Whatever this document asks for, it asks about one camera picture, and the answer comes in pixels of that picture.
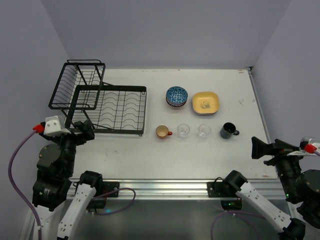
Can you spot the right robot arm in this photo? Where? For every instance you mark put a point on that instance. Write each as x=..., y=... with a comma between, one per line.
x=297, y=203

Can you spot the blue mug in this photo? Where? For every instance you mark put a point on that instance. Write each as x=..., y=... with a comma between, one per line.
x=228, y=130

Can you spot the blue triangle pattern bowl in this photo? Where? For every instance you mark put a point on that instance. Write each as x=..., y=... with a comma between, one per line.
x=177, y=94

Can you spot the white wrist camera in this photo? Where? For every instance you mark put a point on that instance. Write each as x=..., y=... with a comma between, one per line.
x=54, y=126
x=309, y=146

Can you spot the black wire dish rack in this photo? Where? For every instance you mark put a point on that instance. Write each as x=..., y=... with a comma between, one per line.
x=81, y=94

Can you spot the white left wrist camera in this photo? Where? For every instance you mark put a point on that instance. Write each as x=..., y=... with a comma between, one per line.
x=54, y=126

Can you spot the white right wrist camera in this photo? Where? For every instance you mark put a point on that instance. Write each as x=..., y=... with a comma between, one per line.
x=309, y=146

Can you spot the yellow plastic plate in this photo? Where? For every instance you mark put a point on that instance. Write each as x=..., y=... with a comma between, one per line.
x=205, y=103

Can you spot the aluminium table rail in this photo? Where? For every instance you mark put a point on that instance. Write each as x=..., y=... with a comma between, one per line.
x=191, y=189

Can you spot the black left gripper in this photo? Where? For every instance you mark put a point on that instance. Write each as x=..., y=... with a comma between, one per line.
x=81, y=133

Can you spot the clear drinking glass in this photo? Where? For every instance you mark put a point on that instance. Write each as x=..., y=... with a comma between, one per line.
x=204, y=131
x=183, y=131

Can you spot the orange mug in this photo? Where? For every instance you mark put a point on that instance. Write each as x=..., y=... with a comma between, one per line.
x=162, y=131

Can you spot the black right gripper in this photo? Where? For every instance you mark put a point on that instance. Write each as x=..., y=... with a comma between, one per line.
x=275, y=152

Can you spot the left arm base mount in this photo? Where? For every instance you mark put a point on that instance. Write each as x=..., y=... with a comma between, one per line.
x=108, y=186

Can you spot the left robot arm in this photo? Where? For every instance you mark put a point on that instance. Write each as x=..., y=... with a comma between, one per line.
x=55, y=167

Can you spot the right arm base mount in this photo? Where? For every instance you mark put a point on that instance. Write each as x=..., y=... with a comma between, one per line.
x=229, y=201

